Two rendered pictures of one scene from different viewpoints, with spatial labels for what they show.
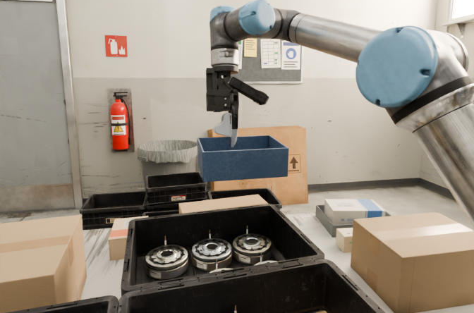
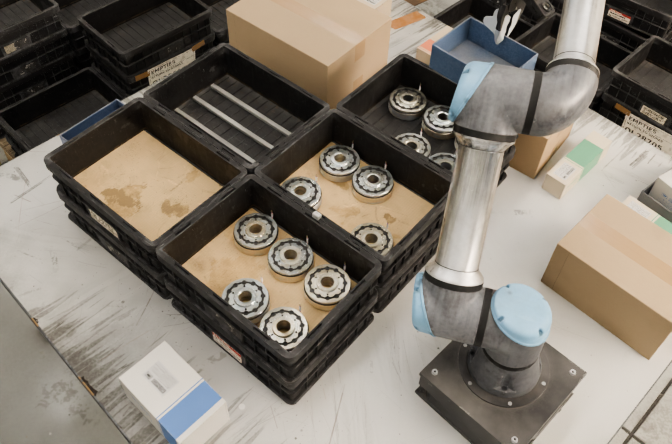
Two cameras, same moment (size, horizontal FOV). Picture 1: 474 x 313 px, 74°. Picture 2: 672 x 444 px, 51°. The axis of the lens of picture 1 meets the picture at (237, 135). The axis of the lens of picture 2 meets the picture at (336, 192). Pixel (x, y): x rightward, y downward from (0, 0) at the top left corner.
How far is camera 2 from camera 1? 1.29 m
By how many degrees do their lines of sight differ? 60
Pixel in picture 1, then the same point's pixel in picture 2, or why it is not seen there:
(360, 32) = (565, 28)
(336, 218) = (658, 188)
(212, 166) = (437, 59)
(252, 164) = not seen: hidden behind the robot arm
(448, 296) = (595, 311)
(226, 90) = not seen: outside the picture
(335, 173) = not seen: outside the picture
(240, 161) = (458, 69)
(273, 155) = not seen: hidden behind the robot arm
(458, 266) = (613, 296)
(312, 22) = not seen: outside the picture
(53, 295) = (326, 78)
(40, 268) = (326, 56)
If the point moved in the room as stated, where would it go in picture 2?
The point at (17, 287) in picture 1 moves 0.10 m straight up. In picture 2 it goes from (310, 60) to (310, 31)
